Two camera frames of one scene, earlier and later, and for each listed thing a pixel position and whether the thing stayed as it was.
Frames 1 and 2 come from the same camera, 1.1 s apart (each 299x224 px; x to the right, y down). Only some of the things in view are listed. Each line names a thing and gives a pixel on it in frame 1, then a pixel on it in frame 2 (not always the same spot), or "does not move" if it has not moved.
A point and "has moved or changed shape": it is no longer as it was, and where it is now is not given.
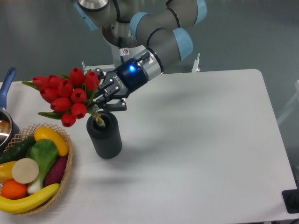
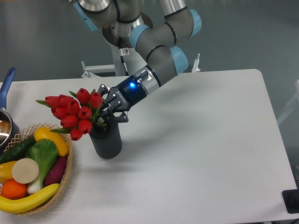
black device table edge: [291, 199] does not move
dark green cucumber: [17, 150] does not move
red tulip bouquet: [70, 95] has moved or changed shape
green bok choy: [45, 152] does not move
